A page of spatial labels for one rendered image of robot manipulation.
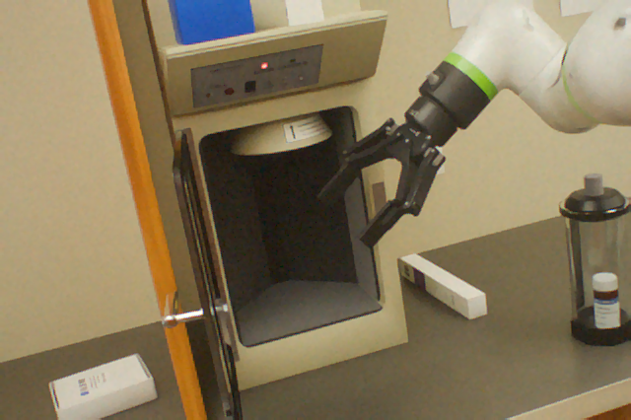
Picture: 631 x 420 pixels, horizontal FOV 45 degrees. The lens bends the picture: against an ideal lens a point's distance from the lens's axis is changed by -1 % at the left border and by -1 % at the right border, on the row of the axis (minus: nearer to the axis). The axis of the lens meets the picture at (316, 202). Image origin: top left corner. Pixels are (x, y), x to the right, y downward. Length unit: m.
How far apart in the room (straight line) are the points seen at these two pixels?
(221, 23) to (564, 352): 0.74
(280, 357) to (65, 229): 0.57
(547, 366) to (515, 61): 0.47
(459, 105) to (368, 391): 0.47
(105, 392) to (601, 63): 0.95
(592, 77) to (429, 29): 1.06
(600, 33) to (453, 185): 1.15
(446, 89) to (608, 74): 0.44
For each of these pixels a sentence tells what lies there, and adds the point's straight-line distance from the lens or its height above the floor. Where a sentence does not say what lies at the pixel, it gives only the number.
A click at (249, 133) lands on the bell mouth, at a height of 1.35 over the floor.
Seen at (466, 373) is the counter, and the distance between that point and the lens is 1.26.
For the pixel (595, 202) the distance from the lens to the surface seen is 1.24.
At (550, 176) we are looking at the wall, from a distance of 1.94.
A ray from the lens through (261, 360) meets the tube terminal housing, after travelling 1.30.
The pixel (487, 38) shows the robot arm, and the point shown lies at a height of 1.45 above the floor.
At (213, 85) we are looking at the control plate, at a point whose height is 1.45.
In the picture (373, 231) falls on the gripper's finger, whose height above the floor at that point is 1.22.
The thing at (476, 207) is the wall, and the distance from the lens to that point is 1.86.
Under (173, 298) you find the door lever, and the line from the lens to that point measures 1.00.
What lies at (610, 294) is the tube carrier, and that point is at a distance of 1.29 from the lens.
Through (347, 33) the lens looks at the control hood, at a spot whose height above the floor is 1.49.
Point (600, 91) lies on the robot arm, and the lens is 0.71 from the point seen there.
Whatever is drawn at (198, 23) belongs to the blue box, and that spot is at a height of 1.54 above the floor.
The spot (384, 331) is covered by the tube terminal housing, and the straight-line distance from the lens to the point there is 1.35.
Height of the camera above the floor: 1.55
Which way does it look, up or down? 15 degrees down
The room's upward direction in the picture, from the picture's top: 10 degrees counter-clockwise
